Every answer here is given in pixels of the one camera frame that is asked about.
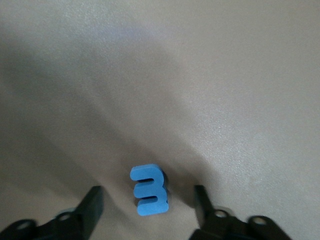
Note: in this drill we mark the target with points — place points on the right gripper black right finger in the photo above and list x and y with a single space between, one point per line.
203 207

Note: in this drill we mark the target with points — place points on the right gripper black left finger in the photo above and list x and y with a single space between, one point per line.
90 207

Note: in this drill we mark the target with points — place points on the blue foam letter e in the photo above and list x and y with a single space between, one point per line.
160 192

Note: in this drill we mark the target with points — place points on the brown table cover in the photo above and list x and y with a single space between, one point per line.
160 75

